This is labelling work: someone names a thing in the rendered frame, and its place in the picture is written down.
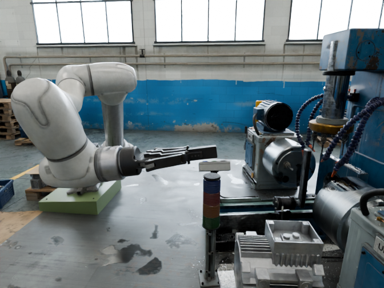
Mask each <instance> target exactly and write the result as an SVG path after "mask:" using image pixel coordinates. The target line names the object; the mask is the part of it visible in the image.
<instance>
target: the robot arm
mask: <svg viewBox="0 0 384 288"><path fill-rule="evenodd" d="M136 86H137V78H136V74H135V71H134V69H133V68H132V67H130V66H129V65H126V64H124V63H118V62H100V63H93V64H86V65H68V66H65V67H63V68H61V69H60V71H59V72H58V74H57V77H56V82H55V84H53V83H52V82H50V81H48V80H46V79H41V78H31V79H27V80H25V81H23V82H21V83H19V84H18V85H16V87H15V88H14V90H13V92H12V94H11V106H12V110H13V113H14V115H15V118H16V119H17V121H18V123H19V124H20V126H21V128H22V129H23V130H24V132H25V133H26V135H27V136H28V138H29V139H30V140H31V141H32V143H33V144H34V145H35V146H36V148H37V149H38V150H39V151H41V152H42V153H43V154H44V156H45V157H44V158H43V159H42V160H41V162H40V164H39V176H40V178H41V180H42V181H43V182H44V183H45V184H47V185H49V186H52V187H58V188H66V189H70V190H68V191H67V192H66V193H67V195H70V194H76V193H77V195H81V194H83V193H88V192H97V191H99V188H100V186H101V184H102V183H103V182H109V181H118V180H123V179H125V178H126V177H129V176H135V175H140V174H141V172H142V169H144V168H145V169H146V172H150V171H153V170H156V169H162V168H166V167H172V166H178V165H184V164H186V163H187V164H190V161H196V160H202V159H211V158H217V148H216V145H210V146H201V147H191V148H189V145H187V146H185V147H168V148H157V147H156V148H154V150H146V152H144V153H142V152H140V149H139V148H138V147H137V146H133V145H132V144H130V143H127V141H126V140H125V139H124V137H123V101H124V100H125V98H126V96H127V94H128V93H130V92H132V91H133V90H134V89H135V88H136ZM94 95H97V97H98V98H99V100H100V101H101V105H102V114H103V124H104V130H105V141H104V143H103V145H102V147H96V146H95V145H94V144H93V143H92V142H91V141H90V140H89V139H88V138H87V136H86V134H85V132H84V130H83V126H82V124H81V123H82V121H81V118H80V116H79V114H78V112H79V111H80V110H81V108H82V104H83V98H84V97H88V96H94Z"/></svg>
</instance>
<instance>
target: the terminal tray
mask: <svg viewBox="0 0 384 288"><path fill-rule="evenodd" d="M270 221H272V223H270ZM305 222H306V223H307V224H304V223H305ZM265 236H266V237H267V239H268V242H269V244H270V249H271V253H272V257H271V259H272V264H273V265H275V266H276V267H277V266H278V265H280V267H282V266H283V265H285V266H286V267H287V266H288V265H290V267H292V266H293V265H295V267H298V266H300V267H303V266H305V267H306V268H307V267H308V266H310V267H311V268H312V265H313V264H319V265H320V263H321V257H322V252H323V245H324V243H323V242H322V240H321V239H320V237H319V236H318V234H317V233H316V231H315V230H314V229H313V227H312V225H311V224H310V222H309V221H278V220H266V224H265ZM277 238H279V239H280V240H277ZM316 239H318V240H319V241H318V242H317V241H316Z"/></svg>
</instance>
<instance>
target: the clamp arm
mask: <svg viewBox="0 0 384 288"><path fill-rule="evenodd" d="M311 152H312V151H311V150H309V149H304V151H303V160H302V169H301V178H300V184H299V193H298V203H300V204H298V206H299V207H300V208H305V200H306V193H307V183H308V178H309V170H310V161H311V157H312V154H311Z"/></svg>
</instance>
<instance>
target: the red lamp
mask: <svg viewBox="0 0 384 288"><path fill-rule="evenodd" d="M220 194H221V191H220V192H218V193H216V194H209V193H206V192H204V191H203V203H204V204H205V205H208V206H216V205H218V204H220V197H221V196H220Z"/></svg>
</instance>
